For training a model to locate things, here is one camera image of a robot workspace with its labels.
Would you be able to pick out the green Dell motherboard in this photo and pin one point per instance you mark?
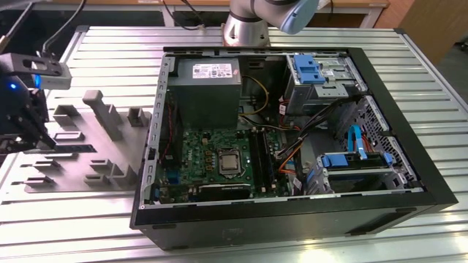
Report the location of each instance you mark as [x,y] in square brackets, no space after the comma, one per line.
[198,153]

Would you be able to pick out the grey power supply unit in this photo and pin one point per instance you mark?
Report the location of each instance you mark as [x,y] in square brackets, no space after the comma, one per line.
[205,98]

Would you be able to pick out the silver CPU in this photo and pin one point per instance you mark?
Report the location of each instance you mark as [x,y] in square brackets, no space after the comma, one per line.
[230,162]

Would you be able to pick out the black graphics card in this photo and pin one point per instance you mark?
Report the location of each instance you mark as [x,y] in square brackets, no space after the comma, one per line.
[225,190]

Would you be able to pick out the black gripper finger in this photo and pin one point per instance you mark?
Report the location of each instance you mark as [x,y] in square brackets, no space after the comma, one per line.
[41,115]

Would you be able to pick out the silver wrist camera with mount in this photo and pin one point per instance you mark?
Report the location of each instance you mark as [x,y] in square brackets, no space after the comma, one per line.
[55,81]

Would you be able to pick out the blue plastic drive carrier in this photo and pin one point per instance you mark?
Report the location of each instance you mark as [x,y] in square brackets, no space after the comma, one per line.
[309,71]

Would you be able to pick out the silver metal drive cage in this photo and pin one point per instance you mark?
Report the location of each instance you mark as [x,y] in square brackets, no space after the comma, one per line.
[329,90]

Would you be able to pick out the wooden top desk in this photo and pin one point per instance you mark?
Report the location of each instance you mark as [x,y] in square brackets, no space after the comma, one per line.
[358,5]

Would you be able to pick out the hard disk in blue carrier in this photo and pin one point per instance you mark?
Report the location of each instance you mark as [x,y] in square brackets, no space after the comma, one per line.
[338,160]

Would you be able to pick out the empty black RAM slot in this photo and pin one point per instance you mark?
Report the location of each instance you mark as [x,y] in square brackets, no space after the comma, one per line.
[258,161]

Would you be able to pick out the grey parts rack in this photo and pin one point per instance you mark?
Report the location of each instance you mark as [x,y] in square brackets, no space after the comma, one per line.
[99,137]

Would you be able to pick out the silver disk bay frame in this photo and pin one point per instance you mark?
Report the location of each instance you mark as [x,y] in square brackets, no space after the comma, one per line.
[362,174]

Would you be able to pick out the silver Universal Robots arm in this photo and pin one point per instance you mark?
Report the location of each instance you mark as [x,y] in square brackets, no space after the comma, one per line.
[245,24]

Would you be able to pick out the dark RAM stick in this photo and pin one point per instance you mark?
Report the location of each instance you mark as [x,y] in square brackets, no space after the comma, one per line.
[79,148]

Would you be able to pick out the brown wooden cabinet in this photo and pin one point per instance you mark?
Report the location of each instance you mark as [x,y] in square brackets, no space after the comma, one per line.
[431,27]

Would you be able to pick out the black open PC case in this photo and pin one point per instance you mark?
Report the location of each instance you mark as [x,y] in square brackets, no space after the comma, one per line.
[293,216]

